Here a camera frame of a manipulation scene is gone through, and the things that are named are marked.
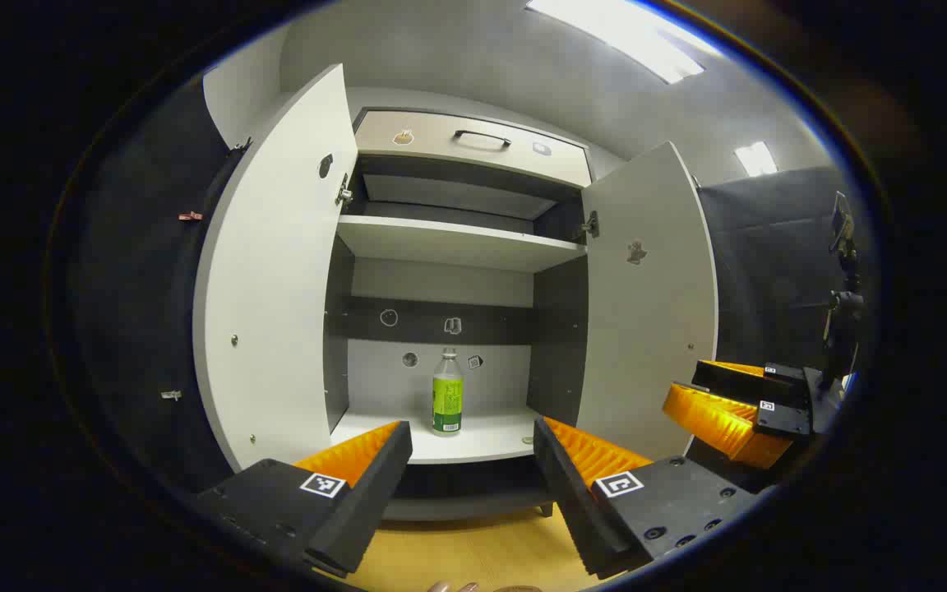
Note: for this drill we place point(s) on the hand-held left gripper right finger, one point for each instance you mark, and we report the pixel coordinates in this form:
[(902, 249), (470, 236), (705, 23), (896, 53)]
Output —
[(572, 501)]

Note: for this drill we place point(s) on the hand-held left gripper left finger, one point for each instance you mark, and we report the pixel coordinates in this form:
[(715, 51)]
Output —
[(375, 493)]

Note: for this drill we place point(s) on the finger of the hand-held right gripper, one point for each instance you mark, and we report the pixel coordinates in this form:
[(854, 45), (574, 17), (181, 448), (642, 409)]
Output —
[(736, 388), (720, 423)]

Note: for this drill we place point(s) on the white cabinet door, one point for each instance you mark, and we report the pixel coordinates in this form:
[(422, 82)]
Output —
[(646, 329), (276, 271)]

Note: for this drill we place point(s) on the clear bottle with green label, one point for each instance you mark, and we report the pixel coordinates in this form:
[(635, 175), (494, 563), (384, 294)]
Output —
[(447, 403)]

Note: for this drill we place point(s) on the white and grey cabinet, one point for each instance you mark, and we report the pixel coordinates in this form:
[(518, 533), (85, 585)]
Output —
[(560, 345)]

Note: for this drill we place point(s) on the metal door hinge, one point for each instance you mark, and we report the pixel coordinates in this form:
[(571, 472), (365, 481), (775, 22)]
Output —
[(589, 225), (344, 194)]

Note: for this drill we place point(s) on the white cabinet shelf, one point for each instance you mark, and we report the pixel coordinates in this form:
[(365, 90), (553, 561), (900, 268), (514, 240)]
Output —
[(457, 242)]

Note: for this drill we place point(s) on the beige cabinet drawer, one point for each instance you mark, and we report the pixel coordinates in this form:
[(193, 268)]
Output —
[(424, 156)]

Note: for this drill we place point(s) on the black backdrop cloth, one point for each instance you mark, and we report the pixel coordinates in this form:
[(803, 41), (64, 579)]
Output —
[(769, 263), (136, 312)]

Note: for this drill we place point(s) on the small ceiling light panel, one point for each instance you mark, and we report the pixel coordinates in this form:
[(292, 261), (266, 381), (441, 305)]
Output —
[(756, 159)]

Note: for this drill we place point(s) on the camera on black stand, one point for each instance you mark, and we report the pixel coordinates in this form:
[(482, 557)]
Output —
[(843, 304)]

